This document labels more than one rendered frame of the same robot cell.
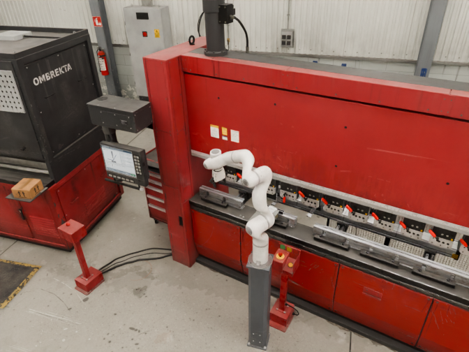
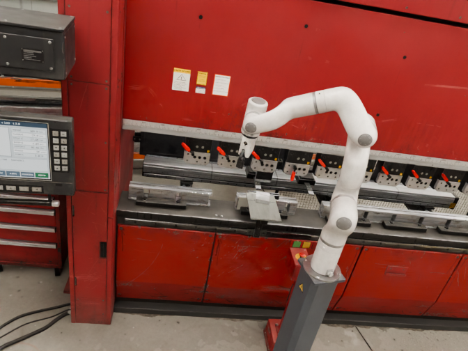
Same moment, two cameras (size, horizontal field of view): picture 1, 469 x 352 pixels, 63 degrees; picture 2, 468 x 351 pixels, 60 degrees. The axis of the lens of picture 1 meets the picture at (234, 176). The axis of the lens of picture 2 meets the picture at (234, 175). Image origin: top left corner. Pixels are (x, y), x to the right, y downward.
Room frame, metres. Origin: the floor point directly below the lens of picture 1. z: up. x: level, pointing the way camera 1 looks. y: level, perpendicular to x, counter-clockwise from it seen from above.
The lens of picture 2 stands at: (1.31, 1.25, 2.32)
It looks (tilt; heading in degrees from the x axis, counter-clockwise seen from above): 30 degrees down; 318
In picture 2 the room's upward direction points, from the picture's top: 11 degrees clockwise
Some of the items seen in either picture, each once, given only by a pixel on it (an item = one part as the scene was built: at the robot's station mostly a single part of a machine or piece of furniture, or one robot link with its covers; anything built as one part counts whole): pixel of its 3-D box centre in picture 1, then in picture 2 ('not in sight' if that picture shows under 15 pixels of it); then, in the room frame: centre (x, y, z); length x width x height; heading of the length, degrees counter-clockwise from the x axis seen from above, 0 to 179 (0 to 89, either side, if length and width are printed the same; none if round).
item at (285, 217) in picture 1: (276, 215); (265, 203); (2.77, -0.38, 0.92); 0.39 x 0.06 x 0.10; 58
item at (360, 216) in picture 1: (359, 209); (388, 170); (2.39, -0.99, 1.26); 0.15 x 0.09 x 0.17; 58
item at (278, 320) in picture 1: (280, 314); (282, 339); (2.35, -0.41, 0.06); 0.25 x 0.20 x 0.12; 150
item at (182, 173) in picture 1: (195, 159); (105, 140); (3.47, 0.40, 1.15); 0.85 x 0.25 x 2.30; 148
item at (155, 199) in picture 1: (173, 188); (32, 203); (3.89, 0.76, 0.50); 0.50 x 0.50 x 1.00; 58
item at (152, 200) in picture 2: (214, 201); (161, 203); (3.07, 0.21, 0.89); 0.30 x 0.05 x 0.03; 58
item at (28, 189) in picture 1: (25, 188); not in sight; (3.17, 2.09, 1.04); 0.30 x 0.26 x 0.12; 72
